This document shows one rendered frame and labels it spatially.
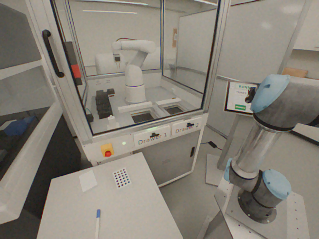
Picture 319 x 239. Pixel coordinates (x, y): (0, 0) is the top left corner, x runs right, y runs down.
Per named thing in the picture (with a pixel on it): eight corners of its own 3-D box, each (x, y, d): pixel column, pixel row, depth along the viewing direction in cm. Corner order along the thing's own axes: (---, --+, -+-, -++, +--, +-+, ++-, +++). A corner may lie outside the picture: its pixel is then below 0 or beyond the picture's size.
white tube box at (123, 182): (132, 186, 70) (131, 182, 68) (118, 193, 66) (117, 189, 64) (126, 170, 79) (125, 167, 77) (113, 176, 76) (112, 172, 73)
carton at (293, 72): (302, 84, 227) (309, 70, 212) (298, 86, 213) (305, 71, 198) (280, 79, 256) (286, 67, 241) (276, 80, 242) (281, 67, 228)
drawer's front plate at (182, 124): (200, 127, 111) (202, 117, 105) (172, 136, 100) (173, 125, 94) (198, 126, 112) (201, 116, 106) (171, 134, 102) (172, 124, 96)
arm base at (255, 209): (273, 199, 59) (283, 190, 53) (270, 226, 49) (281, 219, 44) (244, 184, 67) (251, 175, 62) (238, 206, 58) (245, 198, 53)
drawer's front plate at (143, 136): (169, 136, 99) (170, 125, 94) (135, 147, 89) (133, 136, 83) (168, 135, 101) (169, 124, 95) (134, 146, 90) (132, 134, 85)
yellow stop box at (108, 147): (114, 155, 80) (112, 147, 76) (103, 158, 78) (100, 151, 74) (113, 150, 84) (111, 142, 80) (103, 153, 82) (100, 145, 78)
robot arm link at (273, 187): (278, 213, 46) (297, 199, 38) (246, 197, 53) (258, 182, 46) (278, 190, 54) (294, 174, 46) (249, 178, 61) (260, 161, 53)
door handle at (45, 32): (62, 79, 49) (45, 27, 38) (56, 80, 48) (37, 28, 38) (65, 77, 52) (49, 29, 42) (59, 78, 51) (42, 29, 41)
